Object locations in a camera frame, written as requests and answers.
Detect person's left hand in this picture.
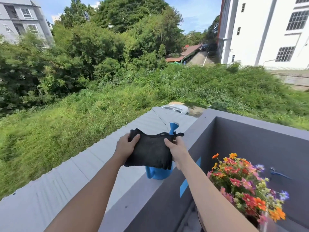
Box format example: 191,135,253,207
113,133,141,165

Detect person's right hand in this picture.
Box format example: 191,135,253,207
164,135,190,170

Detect dark cleaning cloth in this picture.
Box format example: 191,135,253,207
124,129,185,170

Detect blue plastic watering can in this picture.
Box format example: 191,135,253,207
145,122,180,180

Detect colourful flowers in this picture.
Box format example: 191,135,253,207
206,153,290,225

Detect person's right forearm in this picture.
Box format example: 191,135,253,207
178,154,259,232

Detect person's left forearm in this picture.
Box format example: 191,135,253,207
44,156,125,232

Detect white parked car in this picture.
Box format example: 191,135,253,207
161,104,190,116

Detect green overgrown vegetation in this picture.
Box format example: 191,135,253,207
0,63,309,200

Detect grey corrugated metal roof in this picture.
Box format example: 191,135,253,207
0,106,198,232

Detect green shed with brown roof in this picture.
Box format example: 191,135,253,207
165,44,202,63

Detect green trees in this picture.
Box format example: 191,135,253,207
0,0,220,114

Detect white building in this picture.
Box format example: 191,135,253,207
217,0,309,70

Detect grey apartment building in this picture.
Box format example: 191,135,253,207
0,0,55,47

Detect blue wall tap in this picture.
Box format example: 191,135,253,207
269,167,293,180

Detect concrete retaining wall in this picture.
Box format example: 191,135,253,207
268,69,309,92

